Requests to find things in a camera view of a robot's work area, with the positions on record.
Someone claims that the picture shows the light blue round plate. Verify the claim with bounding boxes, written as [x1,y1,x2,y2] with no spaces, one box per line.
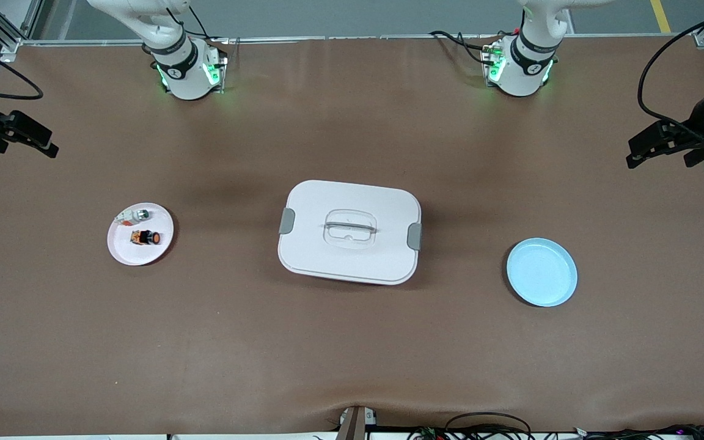
[506,238,578,307]

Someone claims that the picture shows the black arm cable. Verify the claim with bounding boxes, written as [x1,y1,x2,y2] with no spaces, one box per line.
[0,34,45,101]
[636,5,704,145]

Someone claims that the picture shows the white lidded storage box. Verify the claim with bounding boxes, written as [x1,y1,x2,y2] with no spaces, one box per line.
[277,179,423,286]

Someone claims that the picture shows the black base cable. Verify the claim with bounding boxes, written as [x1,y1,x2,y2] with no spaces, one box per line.
[428,29,501,65]
[166,5,213,42]

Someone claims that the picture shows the black looped cable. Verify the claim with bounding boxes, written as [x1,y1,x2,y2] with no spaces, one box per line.
[444,412,534,440]

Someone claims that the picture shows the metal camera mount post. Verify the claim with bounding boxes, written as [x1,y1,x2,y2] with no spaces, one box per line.
[335,406,378,440]

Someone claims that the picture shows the black cable bundle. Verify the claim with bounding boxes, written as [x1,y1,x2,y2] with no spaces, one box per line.
[572,423,704,440]

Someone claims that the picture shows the pink round plate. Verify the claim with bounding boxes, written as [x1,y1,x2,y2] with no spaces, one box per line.
[107,202,175,266]

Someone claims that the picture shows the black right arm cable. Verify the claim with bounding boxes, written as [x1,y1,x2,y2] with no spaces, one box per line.
[0,34,45,101]

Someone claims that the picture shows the brown table mat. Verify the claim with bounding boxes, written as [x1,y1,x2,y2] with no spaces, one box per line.
[0,35,704,436]

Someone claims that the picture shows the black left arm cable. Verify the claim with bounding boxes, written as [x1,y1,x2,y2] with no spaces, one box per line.
[636,5,704,145]

